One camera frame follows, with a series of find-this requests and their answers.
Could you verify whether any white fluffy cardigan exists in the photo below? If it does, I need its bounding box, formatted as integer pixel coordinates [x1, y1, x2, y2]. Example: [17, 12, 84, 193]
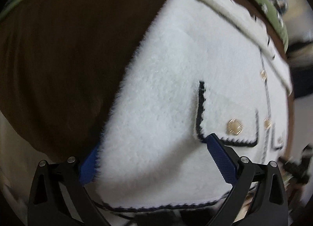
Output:
[96, 0, 292, 212]

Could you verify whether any brown bed blanket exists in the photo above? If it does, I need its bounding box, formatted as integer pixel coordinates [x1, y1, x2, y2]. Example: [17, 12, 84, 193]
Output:
[1, 0, 166, 162]

